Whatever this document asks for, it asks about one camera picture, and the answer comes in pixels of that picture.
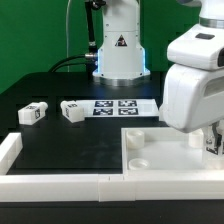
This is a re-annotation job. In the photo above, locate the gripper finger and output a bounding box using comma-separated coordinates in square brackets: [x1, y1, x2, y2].
[206, 124, 222, 155]

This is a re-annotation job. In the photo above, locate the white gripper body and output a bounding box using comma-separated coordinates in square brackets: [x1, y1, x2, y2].
[161, 25, 224, 133]

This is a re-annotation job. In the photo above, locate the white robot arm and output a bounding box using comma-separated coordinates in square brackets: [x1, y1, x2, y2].
[85, 0, 224, 155]

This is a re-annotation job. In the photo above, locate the white sheet with markers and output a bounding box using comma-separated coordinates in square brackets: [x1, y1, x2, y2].
[77, 99, 159, 117]

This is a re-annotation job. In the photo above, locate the white U-shaped fence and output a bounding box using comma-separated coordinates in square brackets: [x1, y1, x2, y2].
[0, 133, 224, 202]

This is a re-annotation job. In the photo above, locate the black thick cable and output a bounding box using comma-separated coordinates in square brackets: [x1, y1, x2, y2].
[48, 0, 107, 73]

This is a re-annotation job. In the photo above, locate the grey thin cable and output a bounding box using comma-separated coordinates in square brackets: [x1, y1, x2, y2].
[65, 0, 73, 73]

